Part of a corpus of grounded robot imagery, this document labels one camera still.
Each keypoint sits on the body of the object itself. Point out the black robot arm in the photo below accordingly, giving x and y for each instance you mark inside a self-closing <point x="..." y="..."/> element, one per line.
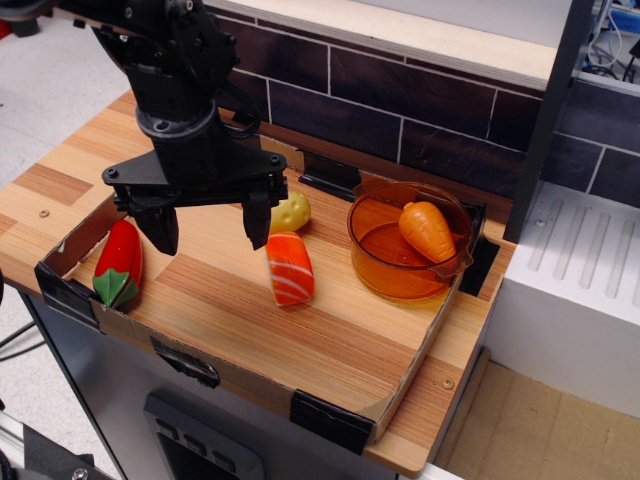
<point x="177" y="61"/>

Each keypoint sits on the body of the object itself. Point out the transparent orange plastic pot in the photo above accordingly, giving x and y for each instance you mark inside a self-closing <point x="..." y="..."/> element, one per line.
<point x="384" y="260"/>

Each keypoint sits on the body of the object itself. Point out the toy salmon sushi piece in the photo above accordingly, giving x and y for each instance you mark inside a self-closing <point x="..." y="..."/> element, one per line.
<point x="291" y="273"/>

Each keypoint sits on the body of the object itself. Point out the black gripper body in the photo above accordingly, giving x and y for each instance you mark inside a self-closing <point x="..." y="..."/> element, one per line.
<point x="194" y="161"/>

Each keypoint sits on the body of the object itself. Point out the dark grey vertical post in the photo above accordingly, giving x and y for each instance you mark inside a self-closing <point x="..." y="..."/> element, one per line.
<point x="564" y="71"/>

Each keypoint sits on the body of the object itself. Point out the orange toy carrot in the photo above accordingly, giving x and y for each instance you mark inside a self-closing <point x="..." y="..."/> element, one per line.
<point x="425" y="228"/>

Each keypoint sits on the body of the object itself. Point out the white toy sink drainboard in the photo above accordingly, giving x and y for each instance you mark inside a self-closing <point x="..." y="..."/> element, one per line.
<point x="567" y="311"/>

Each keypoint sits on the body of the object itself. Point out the grey toy oven panel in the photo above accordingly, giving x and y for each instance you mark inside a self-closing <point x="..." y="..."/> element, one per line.
<point x="192" y="449"/>

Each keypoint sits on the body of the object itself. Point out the red toy chili pepper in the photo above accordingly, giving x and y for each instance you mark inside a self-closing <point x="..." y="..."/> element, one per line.
<point x="118" y="273"/>

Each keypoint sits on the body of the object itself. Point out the cardboard fence with black tape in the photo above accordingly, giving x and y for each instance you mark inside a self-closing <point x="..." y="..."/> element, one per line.
<point x="376" y="375"/>

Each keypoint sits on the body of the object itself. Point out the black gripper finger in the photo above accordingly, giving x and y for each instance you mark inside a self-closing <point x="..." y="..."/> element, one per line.
<point x="257" y="218"/>
<point x="160" y="227"/>

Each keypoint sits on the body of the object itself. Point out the yellow toy potato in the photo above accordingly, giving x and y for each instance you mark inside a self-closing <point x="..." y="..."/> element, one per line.
<point x="290" y="214"/>

